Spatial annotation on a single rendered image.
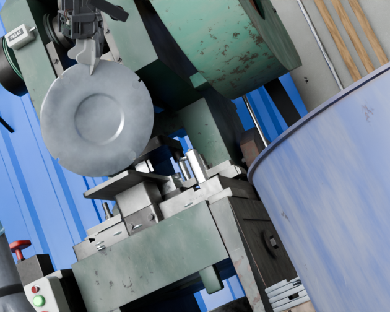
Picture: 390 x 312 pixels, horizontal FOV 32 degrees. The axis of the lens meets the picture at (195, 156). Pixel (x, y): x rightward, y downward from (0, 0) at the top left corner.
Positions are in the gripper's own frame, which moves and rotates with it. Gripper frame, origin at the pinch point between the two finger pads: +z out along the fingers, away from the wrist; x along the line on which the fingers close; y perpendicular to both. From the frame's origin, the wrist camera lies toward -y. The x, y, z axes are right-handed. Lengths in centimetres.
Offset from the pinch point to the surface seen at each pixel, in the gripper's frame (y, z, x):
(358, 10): -143, 3, -41
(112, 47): -16.4, 0.9, -18.3
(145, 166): -19.1, 31.6, -4.4
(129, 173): -1.3, 21.7, 15.7
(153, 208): -9.5, 33.5, 14.7
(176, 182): -23.0, 33.4, 5.2
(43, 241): -44, 124, -127
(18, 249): 18, 48, -7
